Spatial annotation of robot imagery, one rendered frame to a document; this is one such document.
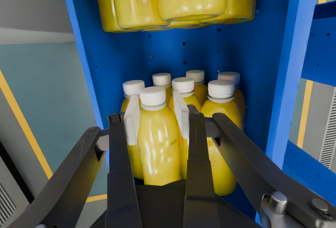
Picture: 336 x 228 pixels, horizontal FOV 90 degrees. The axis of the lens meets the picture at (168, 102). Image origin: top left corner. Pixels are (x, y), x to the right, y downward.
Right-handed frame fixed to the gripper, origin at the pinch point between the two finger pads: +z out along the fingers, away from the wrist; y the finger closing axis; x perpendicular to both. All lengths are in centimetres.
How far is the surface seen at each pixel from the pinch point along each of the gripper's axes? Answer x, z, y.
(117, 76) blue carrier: 1.8, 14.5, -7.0
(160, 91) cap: 0.8, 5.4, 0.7
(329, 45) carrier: 3.2, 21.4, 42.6
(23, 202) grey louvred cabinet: -119, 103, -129
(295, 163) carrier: -55, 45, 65
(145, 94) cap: 0.6, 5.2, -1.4
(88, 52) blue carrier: 6.9, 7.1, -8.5
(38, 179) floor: -108, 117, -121
